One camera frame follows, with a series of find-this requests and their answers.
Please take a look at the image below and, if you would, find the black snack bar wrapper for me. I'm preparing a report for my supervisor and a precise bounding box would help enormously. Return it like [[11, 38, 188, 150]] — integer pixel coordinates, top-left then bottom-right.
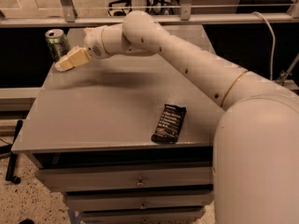
[[151, 104, 187, 143]]

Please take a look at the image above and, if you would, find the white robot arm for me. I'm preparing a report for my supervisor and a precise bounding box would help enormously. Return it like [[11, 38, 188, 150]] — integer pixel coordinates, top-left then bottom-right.
[[55, 11, 299, 224]]

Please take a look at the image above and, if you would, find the green soda can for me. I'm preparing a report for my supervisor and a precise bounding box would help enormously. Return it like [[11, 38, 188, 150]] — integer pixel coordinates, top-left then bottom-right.
[[45, 29, 70, 62]]

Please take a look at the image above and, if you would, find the bottom grey drawer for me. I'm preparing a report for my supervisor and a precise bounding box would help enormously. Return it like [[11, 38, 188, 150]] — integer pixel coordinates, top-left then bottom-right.
[[82, 206, 204, 224]]

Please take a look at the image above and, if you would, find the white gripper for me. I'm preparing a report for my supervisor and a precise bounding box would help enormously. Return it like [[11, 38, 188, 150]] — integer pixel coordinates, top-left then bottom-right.
[[54, 26, 107, 72]]

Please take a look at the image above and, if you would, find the white cable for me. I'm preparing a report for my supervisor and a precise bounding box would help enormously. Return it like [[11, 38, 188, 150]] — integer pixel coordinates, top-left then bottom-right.
[[251, 11, 278, 81]]

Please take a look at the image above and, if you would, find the black pole on floor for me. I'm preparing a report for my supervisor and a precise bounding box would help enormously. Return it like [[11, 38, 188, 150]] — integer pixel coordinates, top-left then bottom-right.
[[6, 120, 23, 185]]

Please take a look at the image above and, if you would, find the metal railing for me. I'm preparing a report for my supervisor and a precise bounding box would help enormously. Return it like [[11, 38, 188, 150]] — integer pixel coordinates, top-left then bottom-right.
[[0, 0, 298, 28]]

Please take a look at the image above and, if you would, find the grey drawer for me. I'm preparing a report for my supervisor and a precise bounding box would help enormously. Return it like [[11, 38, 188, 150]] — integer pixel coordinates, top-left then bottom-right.
[[36, 162, 212, 192], [82, 206, 204, 224], [65, 190, 212, 211]]

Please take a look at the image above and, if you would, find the top grey drawer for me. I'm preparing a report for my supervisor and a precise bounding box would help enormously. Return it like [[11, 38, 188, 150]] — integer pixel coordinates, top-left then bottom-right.
[[36, 162, 212, 192]]

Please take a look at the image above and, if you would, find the black office chair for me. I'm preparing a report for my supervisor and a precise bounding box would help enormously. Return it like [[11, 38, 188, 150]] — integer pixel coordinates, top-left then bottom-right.
[[107, 0, 132, 17]]

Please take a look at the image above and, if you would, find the middle grey drawer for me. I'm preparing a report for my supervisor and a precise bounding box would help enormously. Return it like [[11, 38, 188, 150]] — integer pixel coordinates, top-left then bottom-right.
[[65, 190, 212, 211]]

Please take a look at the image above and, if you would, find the grey drawer cabinet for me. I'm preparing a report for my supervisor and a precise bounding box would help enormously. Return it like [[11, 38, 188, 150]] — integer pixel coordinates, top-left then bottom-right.
[[11, 25, 226, 224]]

